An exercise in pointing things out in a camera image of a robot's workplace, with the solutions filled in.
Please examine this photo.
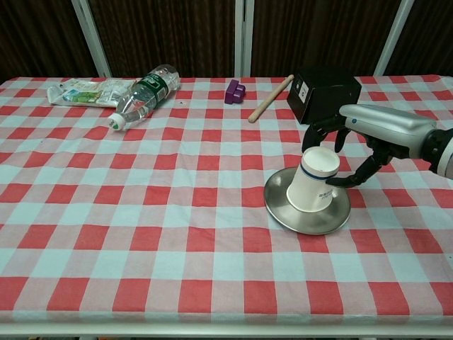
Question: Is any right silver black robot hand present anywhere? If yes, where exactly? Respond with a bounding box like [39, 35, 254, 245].
[302, 104, 437, 188]

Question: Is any white paper cup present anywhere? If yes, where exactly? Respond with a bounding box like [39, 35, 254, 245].
[286, 147, 340, 213]

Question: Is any black cardboard box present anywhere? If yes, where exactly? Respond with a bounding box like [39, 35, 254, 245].
[286, 66, 362, 125]

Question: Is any dark brown curtain panel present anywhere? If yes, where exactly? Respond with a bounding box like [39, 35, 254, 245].
[250, 0, 403, 77]
[0, 0, 96, 81]
[88, 0, 238, 78]
[385, 0, 453, 76]

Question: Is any wooden stick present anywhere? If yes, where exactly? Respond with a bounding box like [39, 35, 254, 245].
[248, 74, 294, 123]

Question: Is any round steel plate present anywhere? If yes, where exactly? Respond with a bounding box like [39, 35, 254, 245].
[264, 166, 352, 236]

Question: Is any purple plastic block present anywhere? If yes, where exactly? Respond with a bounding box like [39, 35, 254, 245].
[224, 79, 248, 105]

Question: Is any clear plastic water bottle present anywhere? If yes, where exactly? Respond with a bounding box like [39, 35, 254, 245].
[107, 64, 181, 132]

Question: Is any red white checkered tablecloth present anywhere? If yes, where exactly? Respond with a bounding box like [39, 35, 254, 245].
[0, 74, 453, 327]

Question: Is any crumpled plastic snack packet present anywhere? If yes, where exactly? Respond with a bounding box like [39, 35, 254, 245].
[47, 78, 137, 108]

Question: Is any grey metal partition post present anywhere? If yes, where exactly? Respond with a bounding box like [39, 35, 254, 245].
[234, 0, 253, 77]
[374, 0, 415, 76]
[70, 0, 113, 78]

